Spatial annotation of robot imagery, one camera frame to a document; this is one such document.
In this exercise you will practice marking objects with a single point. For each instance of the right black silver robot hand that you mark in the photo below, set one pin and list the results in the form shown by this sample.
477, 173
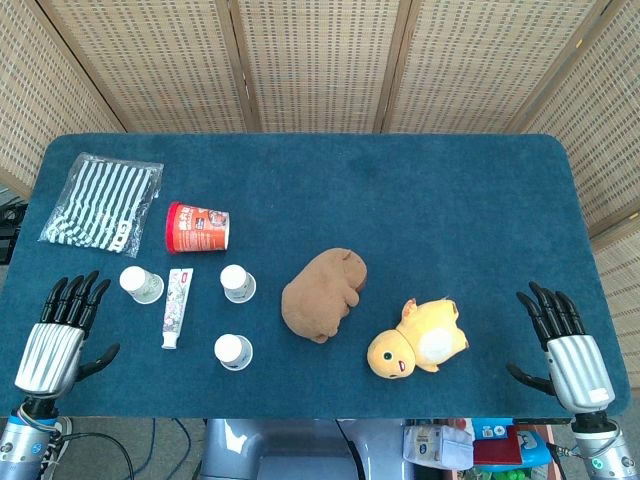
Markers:
580, 370

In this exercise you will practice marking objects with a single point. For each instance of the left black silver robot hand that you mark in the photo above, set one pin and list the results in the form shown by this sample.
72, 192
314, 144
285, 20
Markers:
47, 357

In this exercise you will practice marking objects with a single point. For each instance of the paper cup green flower print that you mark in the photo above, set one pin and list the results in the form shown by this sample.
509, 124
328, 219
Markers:
140, 285

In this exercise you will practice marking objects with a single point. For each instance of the paper cup large blue flower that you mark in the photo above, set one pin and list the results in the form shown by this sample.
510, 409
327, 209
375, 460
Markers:
231, 350

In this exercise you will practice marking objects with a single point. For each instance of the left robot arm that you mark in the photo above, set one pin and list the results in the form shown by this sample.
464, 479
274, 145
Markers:
22, 445

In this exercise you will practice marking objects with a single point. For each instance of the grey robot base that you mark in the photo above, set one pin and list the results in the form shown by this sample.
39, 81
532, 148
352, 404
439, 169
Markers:
280, 450

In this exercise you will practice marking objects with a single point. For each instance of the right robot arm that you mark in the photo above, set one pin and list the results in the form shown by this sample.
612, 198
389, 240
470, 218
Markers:
602, 450

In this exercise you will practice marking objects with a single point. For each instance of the red instant noodle cup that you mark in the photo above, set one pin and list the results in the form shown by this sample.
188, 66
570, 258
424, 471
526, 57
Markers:
197, 230

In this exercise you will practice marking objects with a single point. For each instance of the paper cup small blue print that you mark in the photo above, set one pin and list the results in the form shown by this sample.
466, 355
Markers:
236, 281

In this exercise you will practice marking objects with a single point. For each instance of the blue plastic toy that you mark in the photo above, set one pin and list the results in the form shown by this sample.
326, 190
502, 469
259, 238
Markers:
531, 445

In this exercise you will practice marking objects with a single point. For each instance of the red book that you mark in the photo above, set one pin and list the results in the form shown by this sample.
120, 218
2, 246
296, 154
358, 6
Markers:
497, 447

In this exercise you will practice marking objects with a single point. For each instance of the dark equipment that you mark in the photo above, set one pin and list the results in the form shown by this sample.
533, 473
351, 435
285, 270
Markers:
10, 230

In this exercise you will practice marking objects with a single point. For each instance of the floral toothpaste tube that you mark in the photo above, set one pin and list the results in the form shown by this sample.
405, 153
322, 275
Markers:
176, 307

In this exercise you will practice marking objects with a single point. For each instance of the yellow plush animal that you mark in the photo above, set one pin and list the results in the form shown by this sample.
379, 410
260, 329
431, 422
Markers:
425, 340

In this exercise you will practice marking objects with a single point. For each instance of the striped cloth in plastic bag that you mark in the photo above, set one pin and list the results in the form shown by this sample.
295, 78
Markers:
100, 205

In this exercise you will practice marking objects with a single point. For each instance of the white cardboard box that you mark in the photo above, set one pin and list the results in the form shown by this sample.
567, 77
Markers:
437, 447

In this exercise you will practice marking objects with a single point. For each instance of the blue table cloth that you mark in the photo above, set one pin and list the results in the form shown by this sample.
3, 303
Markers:
400, 200

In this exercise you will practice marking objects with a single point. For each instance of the brown plush capybara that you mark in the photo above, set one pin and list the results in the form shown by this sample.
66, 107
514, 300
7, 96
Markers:
320, 295

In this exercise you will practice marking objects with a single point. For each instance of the woven rattan folding screen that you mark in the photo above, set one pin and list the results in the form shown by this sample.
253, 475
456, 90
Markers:
320, 65

